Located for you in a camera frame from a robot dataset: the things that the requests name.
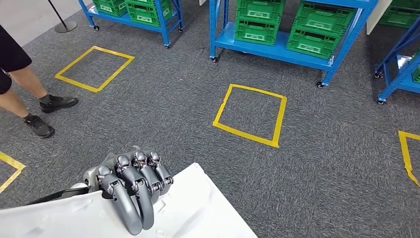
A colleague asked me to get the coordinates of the green plastic crate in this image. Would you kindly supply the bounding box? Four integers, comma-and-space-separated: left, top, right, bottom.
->
234, 19, 280, 47
292, 0, 357, 37
411, 48, 420, 84
286, 28, 341, 60
378, 0, 420, 29
92, 0, 129, 18
125, 0, 173, 28
236, 0, 286, 26

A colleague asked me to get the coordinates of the black stanchion with round base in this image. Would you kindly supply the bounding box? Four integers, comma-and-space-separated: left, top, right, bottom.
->
47, 0, 78, 34

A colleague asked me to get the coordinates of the yellow floor tape square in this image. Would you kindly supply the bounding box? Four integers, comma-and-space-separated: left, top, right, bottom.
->
54, 45, 136, 94
212, 83, 288, 149
397, 130, 420, 188
0, 150, 27, 194

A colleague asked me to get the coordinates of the blue metal shelf rack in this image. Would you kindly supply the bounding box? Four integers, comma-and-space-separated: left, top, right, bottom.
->
209, 0, 380, 89
77, 0, 185, 49
374, 15, 420, 106

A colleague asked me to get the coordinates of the white panel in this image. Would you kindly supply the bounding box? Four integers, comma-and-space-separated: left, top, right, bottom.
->
366, 0, 393, 36

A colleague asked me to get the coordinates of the long white plastic part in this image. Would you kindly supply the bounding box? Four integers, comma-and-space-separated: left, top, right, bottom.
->
0, 162, 259, 238

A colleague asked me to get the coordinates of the person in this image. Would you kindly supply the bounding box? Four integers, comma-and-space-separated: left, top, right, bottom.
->
0, 24, 79, 139

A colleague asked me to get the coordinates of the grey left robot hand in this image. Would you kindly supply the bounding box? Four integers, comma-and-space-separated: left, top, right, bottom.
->
83, 146, 175, 237

